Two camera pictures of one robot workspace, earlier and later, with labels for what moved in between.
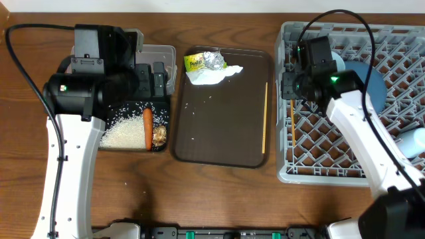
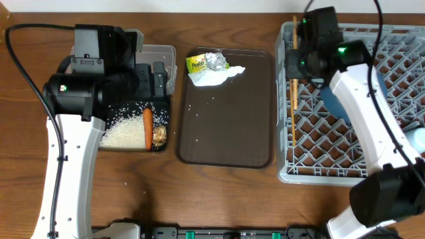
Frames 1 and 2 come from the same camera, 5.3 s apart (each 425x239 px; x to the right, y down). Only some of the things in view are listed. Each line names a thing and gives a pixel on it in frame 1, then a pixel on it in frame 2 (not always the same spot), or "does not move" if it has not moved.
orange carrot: x=148 y=127 does not move
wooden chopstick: x=265 y=118 → x=295 y=81
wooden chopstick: x=293 y=123 does not move
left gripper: x=146 y=85 does not move
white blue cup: x=414 y=142 does not move
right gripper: x=287 y=92 → x=293 y=57
